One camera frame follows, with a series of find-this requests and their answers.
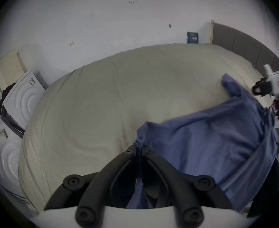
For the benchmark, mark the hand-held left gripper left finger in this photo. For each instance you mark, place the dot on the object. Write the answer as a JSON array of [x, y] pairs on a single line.
[[95, 193]]

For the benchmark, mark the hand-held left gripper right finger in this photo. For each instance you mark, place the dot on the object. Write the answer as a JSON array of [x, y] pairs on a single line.
[[177, 193]]

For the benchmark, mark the blue shirt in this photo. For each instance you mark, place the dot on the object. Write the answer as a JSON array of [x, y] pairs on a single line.
[[213, 139]]

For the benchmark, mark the grey padded headboard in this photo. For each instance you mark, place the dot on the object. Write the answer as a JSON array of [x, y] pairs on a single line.
[[243, 44]]

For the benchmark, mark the person's body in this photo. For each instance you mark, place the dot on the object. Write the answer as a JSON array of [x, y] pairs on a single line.
[[267, 189]]

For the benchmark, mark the bed with beige sheet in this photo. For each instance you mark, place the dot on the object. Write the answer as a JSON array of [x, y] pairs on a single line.
[[106, 103]]

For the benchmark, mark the white washing machine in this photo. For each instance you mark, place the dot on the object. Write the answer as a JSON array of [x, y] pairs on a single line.
[[2, 155], [23, 101]]

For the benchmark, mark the cream perforated panel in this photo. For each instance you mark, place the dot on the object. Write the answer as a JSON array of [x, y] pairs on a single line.
[[11, 66]]

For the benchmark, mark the dark wall socket panel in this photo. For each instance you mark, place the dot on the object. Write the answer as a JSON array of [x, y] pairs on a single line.
[[192, 37]]

